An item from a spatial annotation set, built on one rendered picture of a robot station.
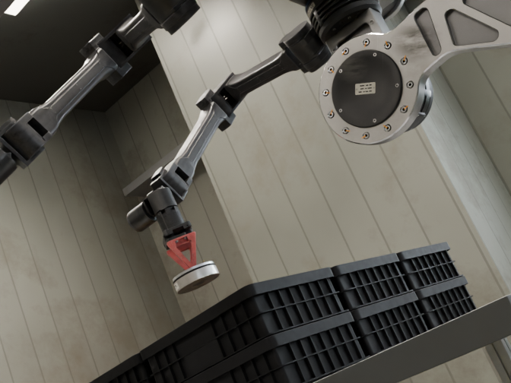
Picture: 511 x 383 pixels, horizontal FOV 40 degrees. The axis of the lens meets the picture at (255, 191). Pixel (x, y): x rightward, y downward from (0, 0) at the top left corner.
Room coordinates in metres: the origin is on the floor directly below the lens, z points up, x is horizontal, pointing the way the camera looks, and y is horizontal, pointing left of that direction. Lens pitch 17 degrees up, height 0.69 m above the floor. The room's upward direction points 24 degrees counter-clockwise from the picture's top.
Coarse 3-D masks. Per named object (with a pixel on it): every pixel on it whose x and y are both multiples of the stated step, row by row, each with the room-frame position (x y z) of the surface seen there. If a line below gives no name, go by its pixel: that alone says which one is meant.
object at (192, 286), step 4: (208, 276) 1.53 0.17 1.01; (212, 276) 1.55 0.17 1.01; (216, 276) 1.57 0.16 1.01; (196, 280) 1.52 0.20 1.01; (200, 280) 1.54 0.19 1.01; (204, 280) 1.56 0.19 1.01; (208, 280) 1.58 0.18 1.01; (192, 284) 1.54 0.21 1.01; (196, 284) 1.58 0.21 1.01; (200, 284) 1.58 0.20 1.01; (204, 284) 1.60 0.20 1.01; (184, 288) 1.54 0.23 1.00; (188, 288) 1.56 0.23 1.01; (192, 288) 1.58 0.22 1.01; (196, 288) 1.60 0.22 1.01; (180, 292) 1.56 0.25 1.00; (184, 292) 1.58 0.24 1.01
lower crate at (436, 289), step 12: (432, 288) 1.92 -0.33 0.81; (444, 288) 1.97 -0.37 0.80; (456, 288) 2.04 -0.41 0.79; (420, 300) 1.88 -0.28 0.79; (432, 300) 1.90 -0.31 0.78; (444, 300) 1.96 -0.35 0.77; (456, 300) 2.02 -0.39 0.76; (468, 300) 2.07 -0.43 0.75; (420, 312) 1.88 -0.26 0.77; (432, 312) 1.90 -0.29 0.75; (444, 312) 1.93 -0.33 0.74; (456, 312) 1.99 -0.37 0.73; (432, 324) 1.88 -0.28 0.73
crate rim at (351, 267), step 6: (372, 258) 1.75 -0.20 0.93; (378, 258) 1.78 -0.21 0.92; (384, 258) 1.80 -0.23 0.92; (390, 258) 1.82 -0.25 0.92; (396, 258) 1.84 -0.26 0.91; (342, 264) 1.65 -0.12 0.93; (348, 264) 1.67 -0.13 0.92; (354, 264) 1.69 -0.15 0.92; (360, 264) 1.71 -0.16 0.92; (366, 264) 1.72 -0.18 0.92; (372, 264) 1.74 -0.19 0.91; (378, 264) 1.77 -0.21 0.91; (336, 270) 1.63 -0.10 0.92; (342, 270) 1.64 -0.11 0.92; (348, 270) 1.66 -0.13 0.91; (354, 270) 1.68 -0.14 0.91; (336, 276) 1.63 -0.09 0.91
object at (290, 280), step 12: (288, 276) 1.49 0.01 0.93; (300, 276) 1.52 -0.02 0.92; (312, 276) 1.55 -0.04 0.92; (324, 276) 1.58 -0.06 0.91; (252, 288) 1.40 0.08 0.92; (264, 288) 1.42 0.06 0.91; (276, 288) 1.45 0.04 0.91; (228, 300) 1.42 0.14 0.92; (240, 300) 1.41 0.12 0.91; (204, 312) 1.47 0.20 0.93; (216, 312) 1.45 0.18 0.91; (192, 324) 1.50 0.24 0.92; (168, 336) 1.55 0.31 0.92; (180, 336) 1.53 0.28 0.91; (144, 348) 1.61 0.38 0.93; (156, 348) 1.59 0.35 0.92; (144, 360) 1.64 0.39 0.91
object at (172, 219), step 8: (168, 208) 1.53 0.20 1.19; (176, 208) 1.55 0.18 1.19; (160, 216) 1.53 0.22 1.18; (168, 216) 1.53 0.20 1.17; (176, 216) 1.54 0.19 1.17; (160, 224) 1.54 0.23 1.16; (168, 224) 1.53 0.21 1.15; (176, 224) 1.53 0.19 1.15; (184, 224) 1.52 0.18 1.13; (168, 232) 1.51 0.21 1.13; (176, 232) 1.54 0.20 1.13
